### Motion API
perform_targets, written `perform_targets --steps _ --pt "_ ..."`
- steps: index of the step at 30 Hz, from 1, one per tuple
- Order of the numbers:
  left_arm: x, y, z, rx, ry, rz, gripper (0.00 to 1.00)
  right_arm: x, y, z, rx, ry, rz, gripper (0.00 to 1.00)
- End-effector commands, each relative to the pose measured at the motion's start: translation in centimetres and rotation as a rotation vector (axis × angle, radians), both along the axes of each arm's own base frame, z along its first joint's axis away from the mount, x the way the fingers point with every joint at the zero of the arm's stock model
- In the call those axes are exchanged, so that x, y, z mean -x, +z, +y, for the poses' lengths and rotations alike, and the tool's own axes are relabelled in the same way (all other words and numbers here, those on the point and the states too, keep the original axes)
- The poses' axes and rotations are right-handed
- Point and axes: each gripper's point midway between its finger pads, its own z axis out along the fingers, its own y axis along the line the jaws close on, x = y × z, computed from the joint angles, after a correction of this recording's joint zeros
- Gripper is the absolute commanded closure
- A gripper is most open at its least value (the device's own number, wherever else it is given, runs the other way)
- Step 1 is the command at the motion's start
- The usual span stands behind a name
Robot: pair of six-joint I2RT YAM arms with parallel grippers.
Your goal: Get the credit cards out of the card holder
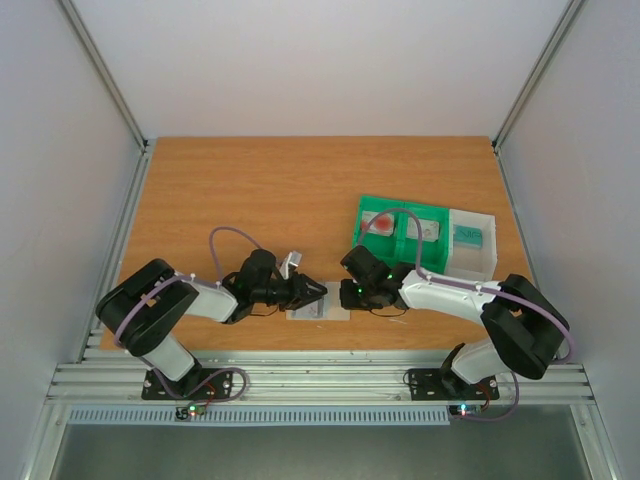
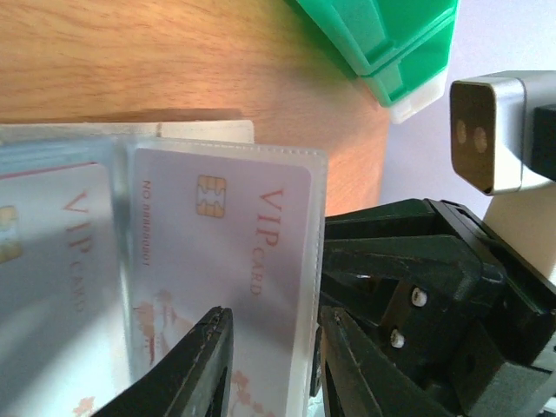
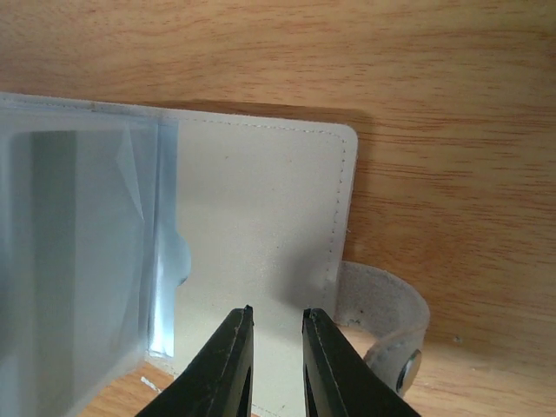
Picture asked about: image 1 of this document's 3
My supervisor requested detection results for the aluminium front rail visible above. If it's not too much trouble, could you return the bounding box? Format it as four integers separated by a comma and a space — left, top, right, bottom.
45, 348, 595, 405

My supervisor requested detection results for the green left bin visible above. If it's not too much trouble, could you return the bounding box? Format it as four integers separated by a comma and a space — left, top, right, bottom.
352, 195, 407, 267

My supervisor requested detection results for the card with red circles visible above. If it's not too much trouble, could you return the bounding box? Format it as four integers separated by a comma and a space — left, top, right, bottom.
360, 211, 395, 237

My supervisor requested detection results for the right aluminium frame post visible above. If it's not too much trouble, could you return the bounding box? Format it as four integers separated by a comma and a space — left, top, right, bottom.
491, 0, 588, 151

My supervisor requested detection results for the aluminium frame post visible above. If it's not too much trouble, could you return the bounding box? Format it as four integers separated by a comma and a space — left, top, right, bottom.
55, 0, 149, 151
491, 0, 588, 151

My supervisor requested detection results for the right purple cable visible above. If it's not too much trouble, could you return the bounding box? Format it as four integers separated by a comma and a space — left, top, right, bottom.
355, 208, 574, 424

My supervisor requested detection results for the left small circuit board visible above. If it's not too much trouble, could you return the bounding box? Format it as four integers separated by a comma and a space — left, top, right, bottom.
174, 405, 207, 421

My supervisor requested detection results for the small circuit board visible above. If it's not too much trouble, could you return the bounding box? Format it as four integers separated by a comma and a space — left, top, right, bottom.
174, 405, 207, 421
449, 403, 487, 419

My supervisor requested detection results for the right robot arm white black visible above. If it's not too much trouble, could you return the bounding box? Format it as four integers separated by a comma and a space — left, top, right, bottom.
340, 245, 569, 400

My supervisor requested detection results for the white right bin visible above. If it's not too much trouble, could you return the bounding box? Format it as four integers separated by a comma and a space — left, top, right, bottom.
445, 209, 498, 281

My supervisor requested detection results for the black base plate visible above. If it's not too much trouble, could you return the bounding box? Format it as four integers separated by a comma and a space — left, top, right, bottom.
141, 366, 236, 401
402, 368, 500, 401

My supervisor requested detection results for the grey patterned card in bin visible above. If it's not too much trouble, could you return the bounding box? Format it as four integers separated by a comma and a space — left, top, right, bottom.
405, 219, 441, 243

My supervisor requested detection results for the teal VIP card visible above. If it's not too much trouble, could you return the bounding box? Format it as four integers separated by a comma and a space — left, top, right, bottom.
453, 225, 484, 249

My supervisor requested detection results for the grey slotted cable duct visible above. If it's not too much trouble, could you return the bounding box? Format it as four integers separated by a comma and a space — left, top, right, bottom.
67, 405, 450, 427

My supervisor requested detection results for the green bin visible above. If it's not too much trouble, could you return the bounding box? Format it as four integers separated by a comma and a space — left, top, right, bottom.
352, 195, 407, 267
396, 202, 451, 274

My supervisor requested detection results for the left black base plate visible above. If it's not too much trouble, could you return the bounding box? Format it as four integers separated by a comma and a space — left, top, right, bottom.
141, 366, 236, 401

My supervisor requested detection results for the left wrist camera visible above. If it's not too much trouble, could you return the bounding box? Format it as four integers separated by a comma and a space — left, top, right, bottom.
279, 251, 302, 279

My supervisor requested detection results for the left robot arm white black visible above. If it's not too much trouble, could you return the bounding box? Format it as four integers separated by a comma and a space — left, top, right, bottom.
95, 249, 328, 400

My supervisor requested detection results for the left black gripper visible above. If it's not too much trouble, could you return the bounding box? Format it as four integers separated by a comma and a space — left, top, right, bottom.
253, 272, 328, 312

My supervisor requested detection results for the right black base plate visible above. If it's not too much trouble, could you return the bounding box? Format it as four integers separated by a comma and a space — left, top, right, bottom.
402, 368, 500, 401

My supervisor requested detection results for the translucent grey card holder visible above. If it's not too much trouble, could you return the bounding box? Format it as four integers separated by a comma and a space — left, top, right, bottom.
286, 282, 351, 321

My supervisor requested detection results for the green middle bin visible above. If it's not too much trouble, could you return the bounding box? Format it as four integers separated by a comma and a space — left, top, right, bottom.
396, 202, 451, 274

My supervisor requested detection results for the right small circuit board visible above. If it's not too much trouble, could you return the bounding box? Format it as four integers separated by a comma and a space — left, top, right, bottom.
449, 403, 487, 419

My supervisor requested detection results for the left aluminium frame post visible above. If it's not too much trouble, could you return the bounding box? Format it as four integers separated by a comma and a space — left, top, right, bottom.
55, 0, 149, 151

